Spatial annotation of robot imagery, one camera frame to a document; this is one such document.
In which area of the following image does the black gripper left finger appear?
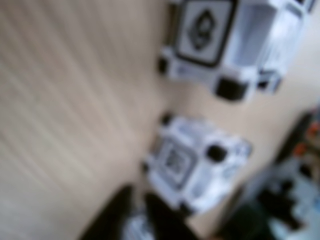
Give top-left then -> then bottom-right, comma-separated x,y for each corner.
82,185 -> 138,240

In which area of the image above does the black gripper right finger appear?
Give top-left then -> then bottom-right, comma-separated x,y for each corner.
145,192 -> 201,240

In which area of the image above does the white cube crossed symbol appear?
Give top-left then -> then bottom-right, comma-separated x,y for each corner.
142,113 -> 253,217

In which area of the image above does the white cube nested-box symbol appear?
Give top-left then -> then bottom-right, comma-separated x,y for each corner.
157,0 -> 317,102

